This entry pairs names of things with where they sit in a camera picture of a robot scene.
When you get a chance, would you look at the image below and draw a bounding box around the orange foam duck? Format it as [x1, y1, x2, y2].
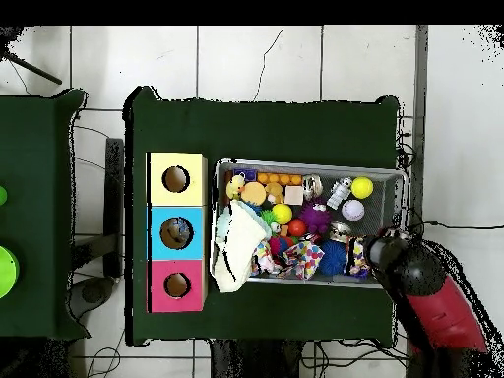
[240, 179, 286, 208]

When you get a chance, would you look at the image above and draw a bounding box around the open-top silver can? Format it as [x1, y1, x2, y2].
[302, 173, 325, 202]

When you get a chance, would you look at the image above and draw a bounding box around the shallow clear mesh bin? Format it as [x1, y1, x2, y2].
[214, 159, 408, 289]

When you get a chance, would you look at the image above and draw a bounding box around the clear plastic blue label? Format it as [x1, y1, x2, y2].
[168, 220, 193, 244]

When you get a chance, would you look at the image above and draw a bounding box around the small yellow ball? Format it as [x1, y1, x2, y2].
[272, 203, 293, 225]

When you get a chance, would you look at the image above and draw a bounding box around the green cloth side table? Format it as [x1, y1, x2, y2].
[0, 89, 88, 342]

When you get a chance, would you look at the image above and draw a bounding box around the wooden box with three holes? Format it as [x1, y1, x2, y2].
[146, 152, 208, 314]

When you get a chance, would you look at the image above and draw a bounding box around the cream knit cloth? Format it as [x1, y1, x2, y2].
[212, 200, 273, 295]

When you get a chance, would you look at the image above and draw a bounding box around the small yellow rubber duck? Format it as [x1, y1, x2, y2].
[224, 174, 246, 202]

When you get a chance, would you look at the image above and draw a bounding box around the bright green round bowl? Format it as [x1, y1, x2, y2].
[0, 245, 21, 300]

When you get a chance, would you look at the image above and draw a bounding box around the black cable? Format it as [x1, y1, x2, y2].
[405, 220, 504, 236]

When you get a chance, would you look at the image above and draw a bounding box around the wooden cube block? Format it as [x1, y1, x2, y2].
[283, 185, 305, 207]

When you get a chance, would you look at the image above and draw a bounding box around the white baseball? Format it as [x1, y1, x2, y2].
[342, 199, 366, 221]

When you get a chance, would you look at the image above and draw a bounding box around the orange toy brick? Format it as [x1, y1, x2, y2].
[257, 172, 304, 186]

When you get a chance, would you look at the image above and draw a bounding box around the blue spiky ball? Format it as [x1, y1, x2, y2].
[317, 240, 350, 277]

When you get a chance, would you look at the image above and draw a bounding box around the crushed silver can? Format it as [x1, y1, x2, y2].
[329, 220, 353, 240]

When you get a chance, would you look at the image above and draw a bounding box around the purple googly-eyed monster toy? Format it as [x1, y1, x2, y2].
[298, 201, 333, 237]

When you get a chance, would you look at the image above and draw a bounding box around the small orange ball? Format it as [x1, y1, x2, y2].
[286, 218, 308, 238]

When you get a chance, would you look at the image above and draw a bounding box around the multicolour polka dot cloth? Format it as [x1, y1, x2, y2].
[275, 238, 326, 281]

